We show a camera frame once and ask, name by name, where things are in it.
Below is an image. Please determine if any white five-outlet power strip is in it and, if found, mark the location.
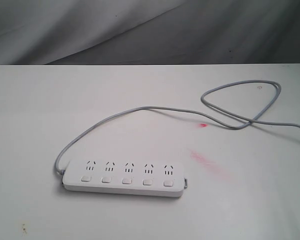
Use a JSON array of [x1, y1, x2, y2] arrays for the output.
[[62, 158, 189, 198]]

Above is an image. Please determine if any grey backdrop cloth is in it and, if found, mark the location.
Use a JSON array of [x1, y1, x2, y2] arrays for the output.
[[0, 0, 300, 65]]

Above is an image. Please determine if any grey power cable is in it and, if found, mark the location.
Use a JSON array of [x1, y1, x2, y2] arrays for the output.
[[54, 79, 300, 178]]

